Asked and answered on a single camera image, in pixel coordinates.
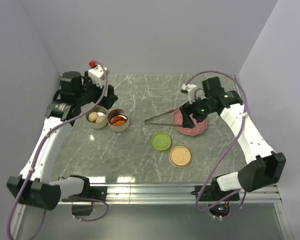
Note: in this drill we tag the steamed white bun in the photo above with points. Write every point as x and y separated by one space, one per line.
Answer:
92 117
100 119

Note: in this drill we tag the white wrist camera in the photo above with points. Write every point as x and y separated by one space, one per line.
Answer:
190 90
97 75

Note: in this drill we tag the cream steel round container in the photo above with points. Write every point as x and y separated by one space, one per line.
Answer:
101 111

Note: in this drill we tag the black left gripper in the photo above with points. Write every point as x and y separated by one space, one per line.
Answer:
108 101

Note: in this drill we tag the pink dotted plate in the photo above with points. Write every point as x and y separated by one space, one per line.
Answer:
199 128

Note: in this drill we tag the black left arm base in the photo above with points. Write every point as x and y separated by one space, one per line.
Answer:
84 208

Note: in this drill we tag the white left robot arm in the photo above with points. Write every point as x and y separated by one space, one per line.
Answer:
33 186

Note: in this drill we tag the green round lid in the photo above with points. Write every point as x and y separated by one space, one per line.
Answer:
161 142

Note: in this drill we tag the red sausage piece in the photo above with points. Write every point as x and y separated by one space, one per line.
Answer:
117 118

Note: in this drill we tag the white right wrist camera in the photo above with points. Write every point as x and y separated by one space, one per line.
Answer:
190 90

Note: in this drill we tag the orange fried food piece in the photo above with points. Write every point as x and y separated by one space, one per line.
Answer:
119 123

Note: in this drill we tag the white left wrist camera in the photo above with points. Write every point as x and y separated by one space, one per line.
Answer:
97 75

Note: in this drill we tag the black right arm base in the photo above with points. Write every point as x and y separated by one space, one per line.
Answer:
212 194

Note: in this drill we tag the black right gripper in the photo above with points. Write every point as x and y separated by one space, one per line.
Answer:
186 110

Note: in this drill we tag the aluminium mounting rail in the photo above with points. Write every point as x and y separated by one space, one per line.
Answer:
148 198

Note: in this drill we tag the beige round lid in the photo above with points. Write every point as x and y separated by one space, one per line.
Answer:
180 156

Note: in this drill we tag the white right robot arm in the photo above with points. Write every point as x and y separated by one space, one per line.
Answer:
263 167

